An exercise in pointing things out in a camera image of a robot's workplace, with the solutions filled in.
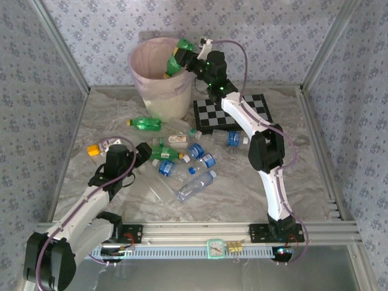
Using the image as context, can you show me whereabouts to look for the black grey chessboard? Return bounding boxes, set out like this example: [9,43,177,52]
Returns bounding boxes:
[193,93,273,134]

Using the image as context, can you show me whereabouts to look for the small teal clock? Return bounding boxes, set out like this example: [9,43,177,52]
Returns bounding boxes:
[207,239,226,261]

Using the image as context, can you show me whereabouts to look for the clear bottle crane print label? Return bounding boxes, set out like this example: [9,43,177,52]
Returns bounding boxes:
[152,135,189,149]

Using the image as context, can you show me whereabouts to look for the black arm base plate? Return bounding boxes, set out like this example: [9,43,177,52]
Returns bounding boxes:
[121,223,144,245]
[249,223,306,243]

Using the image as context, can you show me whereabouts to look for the clear bottle blue cap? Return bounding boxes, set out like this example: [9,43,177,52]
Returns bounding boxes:
[188,153,217,175]

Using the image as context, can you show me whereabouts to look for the Pocari Sweat bottle blue label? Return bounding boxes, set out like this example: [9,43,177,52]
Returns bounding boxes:
[211,129,250,147]
[183,142,205,161]
[152,158,177,178]

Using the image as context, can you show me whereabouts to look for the aluminium mounting rail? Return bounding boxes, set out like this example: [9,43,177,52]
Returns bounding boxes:
[35,221,363,247]

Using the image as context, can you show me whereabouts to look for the pink plastic bin liner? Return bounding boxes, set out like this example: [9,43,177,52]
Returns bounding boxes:
[130,38,195,101]

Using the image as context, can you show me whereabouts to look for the aluminium frame post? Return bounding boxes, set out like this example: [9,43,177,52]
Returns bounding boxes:
[299,0,363,92]
[30,0,91,93]

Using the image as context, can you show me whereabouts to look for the grey slotted cable duct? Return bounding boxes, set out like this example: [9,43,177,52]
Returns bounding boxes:
[90,246,275,260]

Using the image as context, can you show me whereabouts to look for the clear bottle plant print label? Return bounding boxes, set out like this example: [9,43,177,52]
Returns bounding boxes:
[168,118,203,139]

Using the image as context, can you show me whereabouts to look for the aluminium side rail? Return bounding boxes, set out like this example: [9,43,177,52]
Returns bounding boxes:
[298,86,346,221]
[45,87,91,224]

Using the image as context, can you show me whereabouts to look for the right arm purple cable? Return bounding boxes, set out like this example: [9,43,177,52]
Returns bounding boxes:
[210,39,310,267]

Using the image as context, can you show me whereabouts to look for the white plastic bin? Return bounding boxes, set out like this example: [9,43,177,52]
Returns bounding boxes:
[130,38,195,119]

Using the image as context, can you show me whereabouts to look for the green plastic soda bottle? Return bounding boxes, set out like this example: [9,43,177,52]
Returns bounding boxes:
[126,116,163,132]
[163,36,196,80]

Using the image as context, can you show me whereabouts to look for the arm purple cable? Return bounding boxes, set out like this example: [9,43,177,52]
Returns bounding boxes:
[35,136,137,287]
[210,39,310,267]

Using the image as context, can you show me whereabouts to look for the small controller circuit board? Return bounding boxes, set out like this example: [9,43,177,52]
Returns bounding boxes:
[101,245,136,264]
[272,246,295,263]

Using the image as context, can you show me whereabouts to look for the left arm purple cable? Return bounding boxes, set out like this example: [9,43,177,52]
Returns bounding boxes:
[35,136,137,287]

